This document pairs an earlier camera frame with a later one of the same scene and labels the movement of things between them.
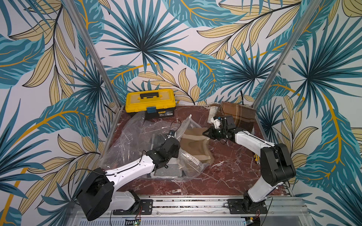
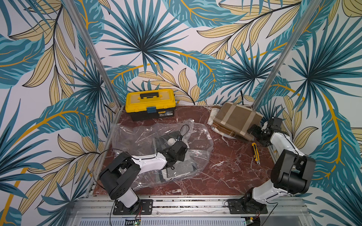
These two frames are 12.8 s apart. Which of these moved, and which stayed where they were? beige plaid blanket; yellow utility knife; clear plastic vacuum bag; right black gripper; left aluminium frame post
Moved: beige plaid blanket; right black gripper; clear plastic vacuum bag
Stayed: yellow utility knife; left aluminium frame post
